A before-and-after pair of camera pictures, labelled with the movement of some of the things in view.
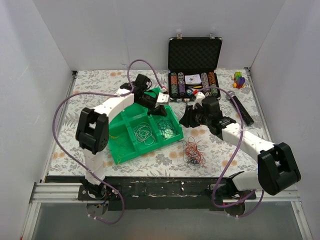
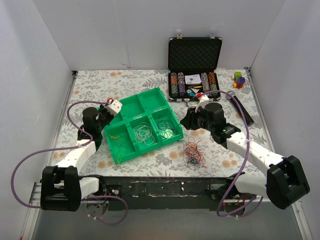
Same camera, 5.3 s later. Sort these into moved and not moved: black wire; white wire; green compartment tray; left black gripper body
Moved: left black gripper body
Not moved: white wire; black wire; green compartment tray
